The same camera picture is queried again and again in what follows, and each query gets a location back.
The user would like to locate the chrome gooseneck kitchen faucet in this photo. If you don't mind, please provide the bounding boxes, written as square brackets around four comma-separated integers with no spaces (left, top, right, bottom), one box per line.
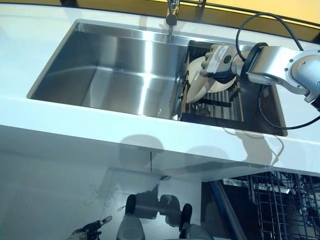
[166,0,181,42]

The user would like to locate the dark metal window frame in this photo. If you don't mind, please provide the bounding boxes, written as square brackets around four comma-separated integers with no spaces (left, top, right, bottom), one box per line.
[178,0,320,47]

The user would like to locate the silver right robot leg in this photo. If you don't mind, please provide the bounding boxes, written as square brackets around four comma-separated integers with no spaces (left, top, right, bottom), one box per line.
[178,221,213,240]

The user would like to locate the black right robot foot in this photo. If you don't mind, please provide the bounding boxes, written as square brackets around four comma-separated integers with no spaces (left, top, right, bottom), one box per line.
[180,203,193,225]

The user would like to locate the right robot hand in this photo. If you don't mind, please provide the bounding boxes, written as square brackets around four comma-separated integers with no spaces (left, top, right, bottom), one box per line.
[199,44,241,85]

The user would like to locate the stainless steel kitchen sink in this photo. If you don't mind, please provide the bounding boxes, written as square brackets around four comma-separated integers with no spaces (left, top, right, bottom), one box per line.
[26,18,288,137]

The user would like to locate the black dishwasher door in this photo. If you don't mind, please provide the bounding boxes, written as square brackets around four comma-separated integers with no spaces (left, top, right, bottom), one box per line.
[201,178,320,240]

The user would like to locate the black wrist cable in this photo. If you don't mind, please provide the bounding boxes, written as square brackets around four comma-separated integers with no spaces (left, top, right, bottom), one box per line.
[234,12,320,131]

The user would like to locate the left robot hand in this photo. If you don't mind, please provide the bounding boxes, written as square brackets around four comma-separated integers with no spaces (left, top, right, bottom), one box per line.
[70,215,113,240]

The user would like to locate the small speckled beige plate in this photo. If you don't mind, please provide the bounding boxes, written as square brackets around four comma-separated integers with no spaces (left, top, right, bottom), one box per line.
[186,56,214,104]

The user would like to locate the black robot foot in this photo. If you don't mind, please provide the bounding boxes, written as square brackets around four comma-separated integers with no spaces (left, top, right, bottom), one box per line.
[180,203,193,225]
[125,194,137,216]

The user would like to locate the black left robot foot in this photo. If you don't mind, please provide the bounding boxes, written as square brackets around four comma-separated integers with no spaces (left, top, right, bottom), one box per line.
[125,194,137,216]

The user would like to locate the black sink dish rack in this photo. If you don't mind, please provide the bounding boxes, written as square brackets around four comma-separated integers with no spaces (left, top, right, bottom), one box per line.
[178,39,245,123]

